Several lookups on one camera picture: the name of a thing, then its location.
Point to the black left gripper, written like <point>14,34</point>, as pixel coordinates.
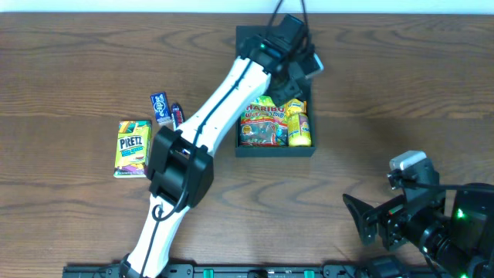
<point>288,89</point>

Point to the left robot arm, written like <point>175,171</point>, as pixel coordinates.
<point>181,168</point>

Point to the yellow Mentos bottle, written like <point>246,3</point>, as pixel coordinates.
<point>299,130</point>

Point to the dark blue chocolate bar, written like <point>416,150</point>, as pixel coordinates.
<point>177,115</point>

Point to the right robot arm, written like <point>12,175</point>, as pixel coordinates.
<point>450,225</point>

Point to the black mounting rail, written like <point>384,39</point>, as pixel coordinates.
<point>327,271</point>

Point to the blue Eclipse mint tin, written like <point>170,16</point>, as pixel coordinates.
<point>161,108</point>

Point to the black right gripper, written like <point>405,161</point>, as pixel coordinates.
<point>370,219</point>

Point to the green Pretz snack box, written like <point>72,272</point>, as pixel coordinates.
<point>133,149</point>

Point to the green Haribo gummy bag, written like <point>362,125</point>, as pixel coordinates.
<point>263,124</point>

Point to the small orange candy packet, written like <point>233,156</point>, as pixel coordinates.
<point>295,106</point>

